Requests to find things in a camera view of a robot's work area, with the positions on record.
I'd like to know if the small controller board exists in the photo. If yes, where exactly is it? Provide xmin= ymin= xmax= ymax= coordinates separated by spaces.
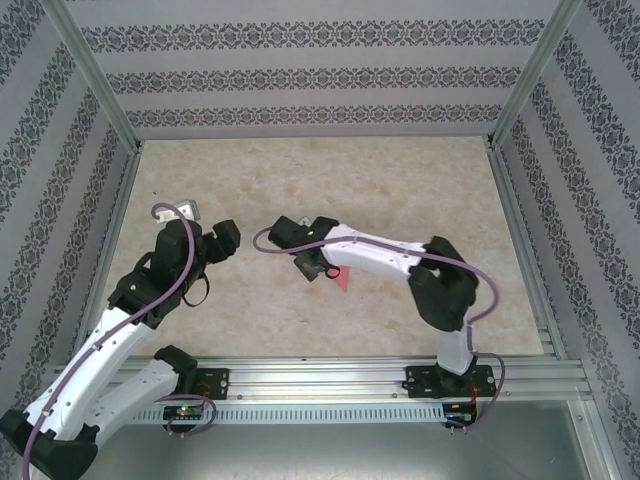
xmin=444 ymin=402 xmax=476 ymax=424
xmin=163 ymin=405 xmax=206 ymax=420

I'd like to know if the grey metal shelf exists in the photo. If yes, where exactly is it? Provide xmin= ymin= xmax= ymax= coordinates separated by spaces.
xmin=47 ymin=399 xmax=614 ymax=480

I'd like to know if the aluminium side rail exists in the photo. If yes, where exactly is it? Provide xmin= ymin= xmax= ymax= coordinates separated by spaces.
xmin=67 ymin=142 xmax=145 ymax=366
xmin=485 ymin=139 xmax=571 ymax=361

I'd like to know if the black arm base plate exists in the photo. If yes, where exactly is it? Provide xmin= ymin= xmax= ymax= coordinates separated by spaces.
xmin=172 ymin=368 xmax=231 ymax=401
xmin=405 ymin=364 xmax=497 ymax=400

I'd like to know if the aluminium mounting rail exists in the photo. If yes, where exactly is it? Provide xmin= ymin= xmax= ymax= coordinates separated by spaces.
xmin=47 ymin=354 xmax=594 ymax=405

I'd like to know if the slotted cable duct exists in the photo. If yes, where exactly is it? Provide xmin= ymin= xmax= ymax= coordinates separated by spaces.
xmin=134 ymin=402 xmax=447 ymax=426

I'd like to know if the aluminium frame post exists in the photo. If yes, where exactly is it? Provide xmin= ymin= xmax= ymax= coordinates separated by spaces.
xmin=487 ymin=0 xmax=586 ymax=151
xmin=39 ymin=0 xmax=142 ymax=156

